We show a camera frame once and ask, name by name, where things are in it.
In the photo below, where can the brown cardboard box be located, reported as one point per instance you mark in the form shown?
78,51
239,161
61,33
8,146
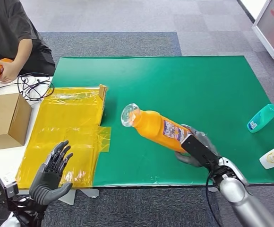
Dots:
2,119

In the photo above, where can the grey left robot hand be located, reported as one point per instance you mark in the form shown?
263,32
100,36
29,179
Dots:
48,185

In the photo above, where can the white red display stand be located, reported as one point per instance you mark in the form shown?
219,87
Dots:
272,25

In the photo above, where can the white table foot bracket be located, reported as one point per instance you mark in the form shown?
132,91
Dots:
68,197

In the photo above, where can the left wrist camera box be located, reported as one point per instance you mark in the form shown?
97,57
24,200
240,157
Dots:
8,186

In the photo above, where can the yellow plastic wrapped sheet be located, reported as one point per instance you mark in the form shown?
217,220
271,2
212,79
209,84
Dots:
68,125

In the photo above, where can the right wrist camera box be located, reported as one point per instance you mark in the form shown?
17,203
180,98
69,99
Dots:
199,152

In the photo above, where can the person's forearm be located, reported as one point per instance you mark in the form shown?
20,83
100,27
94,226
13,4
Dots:
22,55

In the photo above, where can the teal plastic bottle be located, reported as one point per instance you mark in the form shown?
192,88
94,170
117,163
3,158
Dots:
262,118

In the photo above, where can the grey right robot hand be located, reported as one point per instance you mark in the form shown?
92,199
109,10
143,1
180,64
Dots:
204,139

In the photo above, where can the green table mat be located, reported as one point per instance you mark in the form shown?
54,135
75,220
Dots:
174,84

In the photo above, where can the person's hand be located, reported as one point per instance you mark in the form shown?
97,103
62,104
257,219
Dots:
8,72

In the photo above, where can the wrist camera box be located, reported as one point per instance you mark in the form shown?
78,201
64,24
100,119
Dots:
199,152
8,186

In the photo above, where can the orange bottle with clear cap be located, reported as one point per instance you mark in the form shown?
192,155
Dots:
151,125

